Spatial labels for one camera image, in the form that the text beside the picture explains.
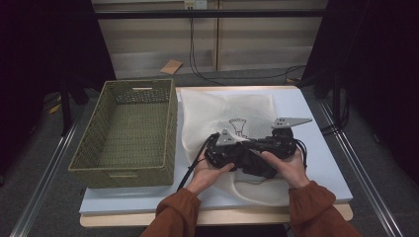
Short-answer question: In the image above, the white mesh laundry bag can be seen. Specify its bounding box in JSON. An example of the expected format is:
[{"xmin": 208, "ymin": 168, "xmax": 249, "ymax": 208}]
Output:
[{"xmin": 179, "ymin": 88, "xmax": 293, "ymax": 206}]

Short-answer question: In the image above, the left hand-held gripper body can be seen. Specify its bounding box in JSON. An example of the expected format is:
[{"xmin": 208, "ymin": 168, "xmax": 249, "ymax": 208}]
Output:
[{"xmin": 204, "ymin": 127, "xmax": 250, "ymax": 172}]

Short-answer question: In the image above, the black horizontal bar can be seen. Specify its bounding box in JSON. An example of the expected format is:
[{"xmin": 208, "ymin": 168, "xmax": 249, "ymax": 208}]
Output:
[{"xmin": 94, "ymin": 9, "xmax": 329, "ymax": 20}]

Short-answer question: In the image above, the black wall cable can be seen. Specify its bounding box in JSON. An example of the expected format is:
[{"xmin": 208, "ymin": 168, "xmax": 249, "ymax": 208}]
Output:
[{"xmin": 188, "ymin": 17, "xmax": 307, "ymax": 87}]

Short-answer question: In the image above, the person's left hand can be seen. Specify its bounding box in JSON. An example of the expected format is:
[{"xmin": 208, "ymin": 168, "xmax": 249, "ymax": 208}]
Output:
[{"xmin": 186, "ymin": 157, "xmax": 235, "ymax": 197}]

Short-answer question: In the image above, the yellow tape strip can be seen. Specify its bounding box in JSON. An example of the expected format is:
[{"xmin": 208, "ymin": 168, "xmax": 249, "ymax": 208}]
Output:
[{"xmin": 48, "ymin": 95, "xmax": 63, "ymax": 115}]

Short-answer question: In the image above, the green woven basket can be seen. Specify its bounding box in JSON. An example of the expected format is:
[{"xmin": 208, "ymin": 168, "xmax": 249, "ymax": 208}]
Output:
[{"xmin": 67, "ymin": 78, "xmax": 179, "ymax": 190}]

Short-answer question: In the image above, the person's right hand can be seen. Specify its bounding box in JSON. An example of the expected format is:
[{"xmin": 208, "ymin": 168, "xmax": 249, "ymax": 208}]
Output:
[{"xmin": 260, "ymin": 149, "xmax": 310, "ymax": 191}]

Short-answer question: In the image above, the brown cardboard piece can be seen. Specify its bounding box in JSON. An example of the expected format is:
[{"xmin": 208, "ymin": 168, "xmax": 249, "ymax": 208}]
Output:
[{"xmin": 159, "ymin": 58, "xmax": 184, "ymax": 76}]

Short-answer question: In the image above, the black garment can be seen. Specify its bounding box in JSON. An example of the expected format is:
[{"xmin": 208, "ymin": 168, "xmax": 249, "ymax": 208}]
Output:
[{"xmin": 230, "ymin": 144, "xmax": 280, "ymax": 181}]

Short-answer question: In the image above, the white wall power outlet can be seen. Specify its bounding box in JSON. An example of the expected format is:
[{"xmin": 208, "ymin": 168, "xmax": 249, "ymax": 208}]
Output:
[{"xmin": 183, "ymin": 0, "xmax": 209, "ymax": 10}]

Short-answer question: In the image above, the black metal stand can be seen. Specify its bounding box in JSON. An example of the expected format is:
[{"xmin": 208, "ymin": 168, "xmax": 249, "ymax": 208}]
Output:
[
  {"xmin": 58, "ymin": 82, "xmax": 73, "ymax": 137},
  {"xmin": 330, "ymin": 75, "xmax": 342, "ymax": 126}
]

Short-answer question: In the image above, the black floor cable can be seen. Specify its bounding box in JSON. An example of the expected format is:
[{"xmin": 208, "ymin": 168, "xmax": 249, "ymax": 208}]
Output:
[{"xmin": 320, "ymin": 98, "xmax": 350, "ymax": 136}]

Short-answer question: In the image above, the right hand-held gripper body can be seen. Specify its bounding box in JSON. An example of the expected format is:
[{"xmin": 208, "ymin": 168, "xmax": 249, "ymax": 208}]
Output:
[{"xmin": 261, "ymin": 117, "xmax": 313, "ymax": 161}]

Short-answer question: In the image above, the right hand-held gripper black cable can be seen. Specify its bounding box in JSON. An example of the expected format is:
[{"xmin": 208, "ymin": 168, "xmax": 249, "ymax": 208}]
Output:
[{"xmin": 294, "ymin": 137, "xmax": 309, "ymax": 171}]

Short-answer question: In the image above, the white foam mat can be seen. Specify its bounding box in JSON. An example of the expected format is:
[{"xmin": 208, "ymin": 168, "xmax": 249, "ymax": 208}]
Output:
[{"xmin": 78, "ymin": 87, "xmax": 354, "ymax": 216}]

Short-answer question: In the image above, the aluminium floor rail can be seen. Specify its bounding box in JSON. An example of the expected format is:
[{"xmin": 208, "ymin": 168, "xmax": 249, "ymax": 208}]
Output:
[
  {"xmin": 317, "ymin": 100, "xmax": 404, "ymax": 237},
  {"xmin": 9, "ymin": 112, "xmax": 83, "ymax": 237}
]

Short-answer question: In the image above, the black curtain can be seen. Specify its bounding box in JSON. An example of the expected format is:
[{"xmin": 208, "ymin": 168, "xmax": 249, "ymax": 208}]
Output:
[
  {"xmin": 300, "ymin": 0, "xmax": 419, "ymax": 186},
  {"xmin": 0, "ymin": 0, "xmax": 117, "ymax": 176}
]

